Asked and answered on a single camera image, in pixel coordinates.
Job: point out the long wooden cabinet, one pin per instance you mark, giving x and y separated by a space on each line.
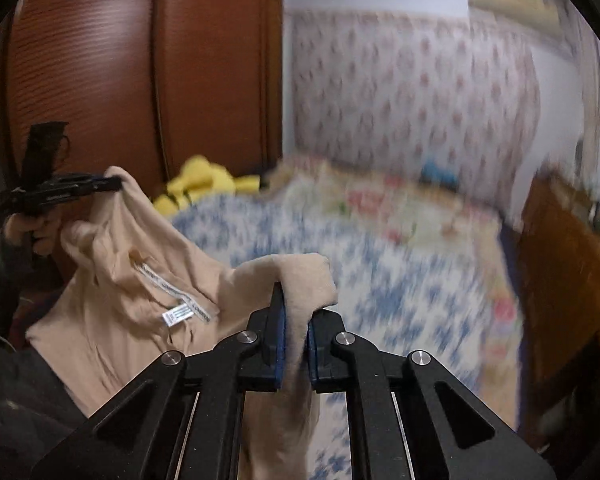
570 285

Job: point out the person's left hand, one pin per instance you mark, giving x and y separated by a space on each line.
42 232

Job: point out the blue floral quilt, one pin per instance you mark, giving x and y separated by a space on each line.
405 310

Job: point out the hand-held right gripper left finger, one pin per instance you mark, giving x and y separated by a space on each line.
278 340

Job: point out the yellow plush toy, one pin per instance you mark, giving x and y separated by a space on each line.
200 180

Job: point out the beige printed t-shirt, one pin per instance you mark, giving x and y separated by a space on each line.
130 310

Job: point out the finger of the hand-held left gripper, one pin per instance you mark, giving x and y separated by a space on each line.
102 186
80 178

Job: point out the person's left forearm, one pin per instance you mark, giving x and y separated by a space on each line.
2 280

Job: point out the blue cloth bundle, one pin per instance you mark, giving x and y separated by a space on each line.
436 171

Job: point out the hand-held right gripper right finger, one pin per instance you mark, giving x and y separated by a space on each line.
312 350

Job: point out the brown louvred wooden wardrobe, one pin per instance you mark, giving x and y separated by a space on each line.
205 85

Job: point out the red flower printed blanket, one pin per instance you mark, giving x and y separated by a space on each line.
380 205

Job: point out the person's dark clothing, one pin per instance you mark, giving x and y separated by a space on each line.
25 410

